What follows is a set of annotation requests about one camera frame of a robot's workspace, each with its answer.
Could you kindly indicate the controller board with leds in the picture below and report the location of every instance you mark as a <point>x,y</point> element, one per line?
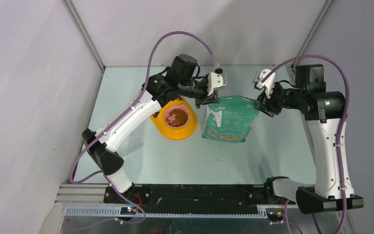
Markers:
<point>275,217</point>
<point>128,210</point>

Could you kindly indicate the green white pet food bag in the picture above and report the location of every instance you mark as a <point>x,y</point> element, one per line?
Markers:
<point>229,120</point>

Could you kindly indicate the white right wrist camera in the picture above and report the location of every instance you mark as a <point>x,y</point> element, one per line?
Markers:
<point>264,81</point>

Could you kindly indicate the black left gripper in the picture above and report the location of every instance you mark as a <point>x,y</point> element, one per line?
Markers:
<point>213,98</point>

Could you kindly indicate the right controller board with LEDs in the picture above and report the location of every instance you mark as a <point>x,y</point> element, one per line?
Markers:
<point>275,217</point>

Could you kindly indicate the clear plastic food scoop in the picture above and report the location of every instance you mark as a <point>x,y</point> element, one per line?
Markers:
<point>130,146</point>

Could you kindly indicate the pink cat ear bowl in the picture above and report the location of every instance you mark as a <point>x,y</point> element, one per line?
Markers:
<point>182,106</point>

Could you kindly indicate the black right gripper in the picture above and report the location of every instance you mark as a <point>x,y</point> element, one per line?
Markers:
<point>266,105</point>

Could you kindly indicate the brown pet food kibble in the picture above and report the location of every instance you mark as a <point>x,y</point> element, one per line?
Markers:
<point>177,118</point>

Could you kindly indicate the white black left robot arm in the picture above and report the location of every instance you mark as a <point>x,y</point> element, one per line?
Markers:
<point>181,79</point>

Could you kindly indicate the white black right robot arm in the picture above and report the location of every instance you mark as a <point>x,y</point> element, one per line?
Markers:
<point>322,111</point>

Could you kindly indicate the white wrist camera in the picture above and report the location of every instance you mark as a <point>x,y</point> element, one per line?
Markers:
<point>264,81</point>
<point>215,82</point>

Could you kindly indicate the left controller board with LEDs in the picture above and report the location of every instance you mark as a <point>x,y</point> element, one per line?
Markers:
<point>128,210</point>

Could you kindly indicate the yellow double bowl feeder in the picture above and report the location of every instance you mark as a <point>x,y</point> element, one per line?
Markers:
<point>179,133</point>

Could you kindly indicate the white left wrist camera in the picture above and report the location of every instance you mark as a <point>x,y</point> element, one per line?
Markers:
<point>215,82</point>

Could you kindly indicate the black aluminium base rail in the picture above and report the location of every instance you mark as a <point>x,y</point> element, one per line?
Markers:
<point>172,201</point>

